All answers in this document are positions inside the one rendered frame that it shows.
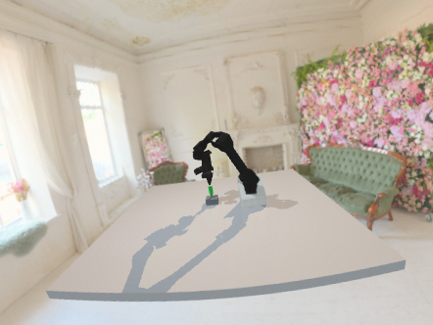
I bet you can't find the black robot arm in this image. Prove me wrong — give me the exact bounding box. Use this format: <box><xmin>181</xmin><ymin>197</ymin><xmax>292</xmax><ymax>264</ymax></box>
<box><xmin>192</xmin><ymin>131</ymin><xmax>261</xmax><ymax>195</ymax></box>

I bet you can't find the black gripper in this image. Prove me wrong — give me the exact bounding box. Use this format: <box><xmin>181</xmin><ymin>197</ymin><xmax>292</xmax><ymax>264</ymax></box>
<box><xmin>202</xmin><ymin>161</ymin><xmax>214</xmax><ymax>185</ymax></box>

